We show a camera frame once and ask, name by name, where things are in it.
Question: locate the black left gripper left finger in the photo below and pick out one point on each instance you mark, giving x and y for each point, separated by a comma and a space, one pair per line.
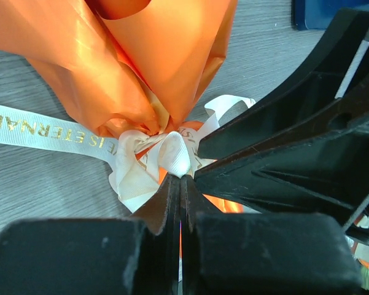
134, 255

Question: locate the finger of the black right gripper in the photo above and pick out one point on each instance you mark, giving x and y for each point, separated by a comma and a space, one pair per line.
311, 87

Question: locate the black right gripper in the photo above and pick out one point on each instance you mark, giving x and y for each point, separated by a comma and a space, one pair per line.
320, 165

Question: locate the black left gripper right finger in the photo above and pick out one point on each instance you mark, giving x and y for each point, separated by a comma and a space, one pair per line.
255, 253

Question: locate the cream printed ribbon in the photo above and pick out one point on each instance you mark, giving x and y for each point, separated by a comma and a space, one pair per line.
138, 162

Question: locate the orange wrapping paper sheet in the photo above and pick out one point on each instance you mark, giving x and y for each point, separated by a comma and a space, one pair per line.
117, 66

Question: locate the blue plastic tray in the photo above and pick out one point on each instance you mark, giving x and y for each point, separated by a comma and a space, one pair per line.
317, 14

